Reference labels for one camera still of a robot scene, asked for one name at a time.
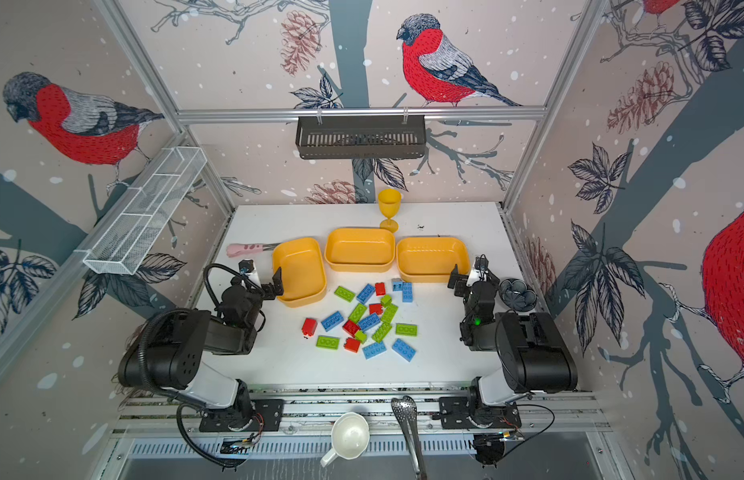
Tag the white measuring cup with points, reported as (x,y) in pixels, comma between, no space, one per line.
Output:
(350,436)

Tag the red lego brick hollow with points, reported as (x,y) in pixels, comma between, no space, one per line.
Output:
(351,328)

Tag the blue lego brick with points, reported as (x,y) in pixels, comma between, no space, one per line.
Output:
(369,322)
(366,293)
(374,350)
(404,350)

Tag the black hanging basket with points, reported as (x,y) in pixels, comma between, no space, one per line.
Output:
(361,137)

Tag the metal tongs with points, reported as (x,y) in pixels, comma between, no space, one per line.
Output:
(405,412)

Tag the dark grey small bowl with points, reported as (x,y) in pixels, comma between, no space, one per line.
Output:
(517,295)

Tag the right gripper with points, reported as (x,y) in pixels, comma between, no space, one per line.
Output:
(468,282)

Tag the white wire mesh basket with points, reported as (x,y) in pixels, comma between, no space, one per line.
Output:
(129,238)

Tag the yellow bin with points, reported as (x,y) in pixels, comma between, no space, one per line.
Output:
(428,259)
(303,274)
(369,250)

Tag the right yellow bin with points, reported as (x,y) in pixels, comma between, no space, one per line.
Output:
(428,259)

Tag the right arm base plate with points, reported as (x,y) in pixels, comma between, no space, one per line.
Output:
(462,413)

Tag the green long lego brick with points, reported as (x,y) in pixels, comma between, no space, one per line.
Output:
(382,331)

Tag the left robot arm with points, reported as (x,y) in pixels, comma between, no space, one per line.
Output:
(166,357)

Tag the left yellow bin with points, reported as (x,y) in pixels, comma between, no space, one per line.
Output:
(303,274)

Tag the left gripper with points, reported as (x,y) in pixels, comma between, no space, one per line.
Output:
(269,285)

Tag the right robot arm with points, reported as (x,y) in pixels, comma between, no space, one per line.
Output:
(500,317)

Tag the pink handled utensil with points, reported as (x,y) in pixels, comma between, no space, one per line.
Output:
(235,250)

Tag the blue lego brick upturned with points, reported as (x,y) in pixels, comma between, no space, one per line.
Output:
(332,321)

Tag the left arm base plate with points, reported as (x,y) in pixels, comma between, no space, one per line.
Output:
(255,416)

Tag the red lego brick front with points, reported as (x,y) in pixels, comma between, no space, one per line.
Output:
(352,345)

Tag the middle yellow bin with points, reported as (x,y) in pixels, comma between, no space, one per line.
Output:
(369,250)

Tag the yellow plastic goblet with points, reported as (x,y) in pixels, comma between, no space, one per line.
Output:
(389,201)

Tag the green flat lego brick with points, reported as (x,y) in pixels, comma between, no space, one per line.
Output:
(328,342)

